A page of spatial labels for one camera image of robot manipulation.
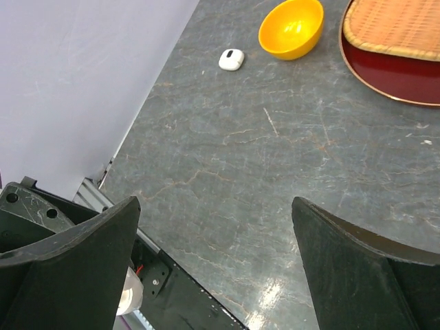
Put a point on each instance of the woven bamboo basket tray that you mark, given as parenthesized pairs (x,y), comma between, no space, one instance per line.
(407,29)

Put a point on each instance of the small white charging case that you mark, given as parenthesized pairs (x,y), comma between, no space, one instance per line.
(231,59)

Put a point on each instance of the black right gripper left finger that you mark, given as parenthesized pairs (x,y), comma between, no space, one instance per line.
(73,279)

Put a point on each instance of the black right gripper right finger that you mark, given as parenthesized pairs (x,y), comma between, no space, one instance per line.
(361,280)

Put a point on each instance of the red round lacquer tray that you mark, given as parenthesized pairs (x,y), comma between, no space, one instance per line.
(404,79)

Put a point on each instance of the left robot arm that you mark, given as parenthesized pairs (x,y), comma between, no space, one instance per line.
(29,215)

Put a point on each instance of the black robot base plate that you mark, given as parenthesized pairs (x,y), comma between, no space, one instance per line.
(172,298)

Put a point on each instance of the orange plastic bowl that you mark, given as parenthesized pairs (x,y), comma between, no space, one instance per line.
(292,29)

